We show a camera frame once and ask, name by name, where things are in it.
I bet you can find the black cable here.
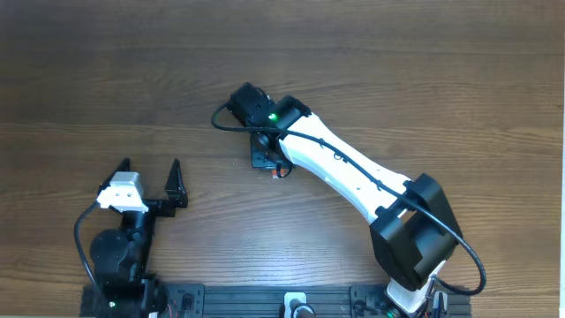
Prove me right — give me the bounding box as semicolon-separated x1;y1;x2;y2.
210;101;488;298
72;201;112;313

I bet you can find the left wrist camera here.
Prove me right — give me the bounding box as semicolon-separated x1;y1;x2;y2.
95;170;150;215

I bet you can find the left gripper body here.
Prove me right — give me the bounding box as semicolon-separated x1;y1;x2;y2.
143;198;178;218

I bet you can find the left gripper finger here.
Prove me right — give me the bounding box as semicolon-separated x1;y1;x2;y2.
97;156;132;193
163;157;189;209

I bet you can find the mounting rail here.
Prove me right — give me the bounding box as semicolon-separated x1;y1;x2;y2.
81;283;473;318

